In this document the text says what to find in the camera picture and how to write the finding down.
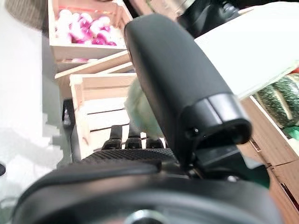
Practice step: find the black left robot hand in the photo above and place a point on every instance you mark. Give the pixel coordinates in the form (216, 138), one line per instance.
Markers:
(245, 46)

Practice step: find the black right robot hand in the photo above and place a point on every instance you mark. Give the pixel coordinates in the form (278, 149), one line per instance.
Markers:
(168, 70)

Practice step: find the white green napa cabbage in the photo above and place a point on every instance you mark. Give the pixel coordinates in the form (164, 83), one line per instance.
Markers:
(140, 112)

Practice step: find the green striped pumpkin with stem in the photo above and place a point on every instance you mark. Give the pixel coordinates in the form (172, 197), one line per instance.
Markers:
(278, 102)

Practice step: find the wooden crate for cabbages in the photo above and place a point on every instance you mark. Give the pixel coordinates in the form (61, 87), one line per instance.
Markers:
(100, 112)

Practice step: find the wooden crate holding onions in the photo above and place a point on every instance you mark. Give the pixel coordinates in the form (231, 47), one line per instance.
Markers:
(77, 53)

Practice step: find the wooden crate holding pumpkins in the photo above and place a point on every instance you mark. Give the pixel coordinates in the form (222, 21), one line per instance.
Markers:
(268, 144)

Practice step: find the round woven floor mat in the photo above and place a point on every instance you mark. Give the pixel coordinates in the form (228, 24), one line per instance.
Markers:
(25, 11)

